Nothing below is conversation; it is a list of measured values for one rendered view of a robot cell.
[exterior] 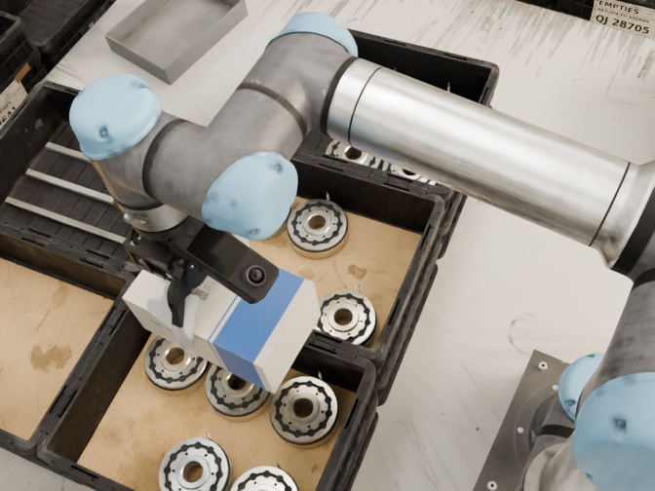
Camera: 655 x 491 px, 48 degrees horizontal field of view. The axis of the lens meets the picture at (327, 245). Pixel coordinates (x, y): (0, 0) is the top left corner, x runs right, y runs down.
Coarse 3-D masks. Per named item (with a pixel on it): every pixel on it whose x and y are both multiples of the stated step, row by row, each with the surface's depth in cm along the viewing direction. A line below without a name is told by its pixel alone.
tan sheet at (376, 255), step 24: (360, 216) 129; (264, 240) 128; (288, 240) 128; (360, 240) 126; (384, 240) 126; (408, 240) 126; (288, 264) 125; (312, 264) 125; (336, 264) 124; (360, 264) 124; (384, 264) 124; (408, 264) 123; (336, 288) 122; (384, 288) 121; (384, 312) 119
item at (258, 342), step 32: (160, 288) 89; (192, 288) 89; (224, 288) 88; (288, 288) 88; (224, 320) 86; (256, 320) 86; (288, 320) 86; (192, 352) 94; (224, 352) 86; (256, 352) 84; (288, 352) 89; (256, 384) 91
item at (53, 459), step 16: (112, 336) 110; (96, 352) 109; (320, 352) 106; (336, 352) 106; (368, 368) 104; (80, 384) 107; (368, 384) 103; (64, 400) 106; (64, 416) 104; (352, 416) 101; (48, 432) 103; (352, 432) 101; (48, 448) 103; (336, 448) 99; (64, 464) 101; (336, 464) 98; (96, 480) 99; (112, 480) 99; (320, 480) 97
